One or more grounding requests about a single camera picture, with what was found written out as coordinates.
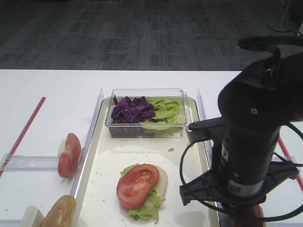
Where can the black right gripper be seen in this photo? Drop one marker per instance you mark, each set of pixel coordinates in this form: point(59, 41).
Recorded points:
point(207, 190)

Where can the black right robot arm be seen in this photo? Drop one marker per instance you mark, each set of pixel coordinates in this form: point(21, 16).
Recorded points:
point(265, 96)

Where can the white bread slice on tray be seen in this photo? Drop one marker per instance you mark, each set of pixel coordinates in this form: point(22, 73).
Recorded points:
point(161, 186)

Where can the lettuce leaf on tray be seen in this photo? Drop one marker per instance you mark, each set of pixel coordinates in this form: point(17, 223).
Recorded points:
point(150, 209)

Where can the tomato slice on tray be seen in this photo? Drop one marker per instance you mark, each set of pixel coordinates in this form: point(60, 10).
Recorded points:
point(133, 188)

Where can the green lettuce in container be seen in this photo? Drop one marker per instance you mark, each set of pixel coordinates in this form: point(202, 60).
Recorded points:
point(167, 111)

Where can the upright tomato slices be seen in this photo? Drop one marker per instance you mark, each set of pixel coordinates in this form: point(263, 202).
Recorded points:
point(68, 161)

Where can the metal tray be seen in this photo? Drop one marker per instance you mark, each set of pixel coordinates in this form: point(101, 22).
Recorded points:
point(170, 148)

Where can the red rod right side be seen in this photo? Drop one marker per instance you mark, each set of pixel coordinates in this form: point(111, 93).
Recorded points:
point(288, 156)

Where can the red rod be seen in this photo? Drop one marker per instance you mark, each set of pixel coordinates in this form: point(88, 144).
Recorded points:
point(22, 134)
point(288, 156)

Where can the purple cabbage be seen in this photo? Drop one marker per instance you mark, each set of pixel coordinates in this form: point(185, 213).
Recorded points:
point(134, 110)

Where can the clear plastic salad container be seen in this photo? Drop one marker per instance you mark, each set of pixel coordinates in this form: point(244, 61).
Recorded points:
point(135, 130)

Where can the white paper liner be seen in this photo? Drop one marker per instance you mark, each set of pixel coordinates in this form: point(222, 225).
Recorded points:
point(102, 208)

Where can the brown bun bottom slice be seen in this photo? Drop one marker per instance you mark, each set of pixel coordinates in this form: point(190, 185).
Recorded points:
point(60, 215)

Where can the white pusher block upper left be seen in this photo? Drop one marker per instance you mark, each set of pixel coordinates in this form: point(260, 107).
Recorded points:
point(61, 148)

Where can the white pusher block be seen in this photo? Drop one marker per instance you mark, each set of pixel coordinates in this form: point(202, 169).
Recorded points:
point(61, 148)
point(32, 217)

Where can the white pusher block lower left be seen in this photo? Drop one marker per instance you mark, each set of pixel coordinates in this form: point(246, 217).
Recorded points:
point(32, 217)

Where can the stanchion base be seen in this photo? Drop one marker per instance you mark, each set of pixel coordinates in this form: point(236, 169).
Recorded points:
point(283, 26)

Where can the red rod left side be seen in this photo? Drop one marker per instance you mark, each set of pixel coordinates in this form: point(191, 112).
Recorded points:
point(22, 134)

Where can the clear rail upper right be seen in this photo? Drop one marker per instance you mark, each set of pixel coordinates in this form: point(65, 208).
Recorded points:
point(287, 161)

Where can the clear rail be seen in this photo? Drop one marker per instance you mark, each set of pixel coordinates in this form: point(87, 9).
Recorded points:
point(28, 163)
point(287, 161)

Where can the clear rail upper left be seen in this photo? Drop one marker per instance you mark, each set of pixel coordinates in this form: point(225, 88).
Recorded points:
point(28, 163)

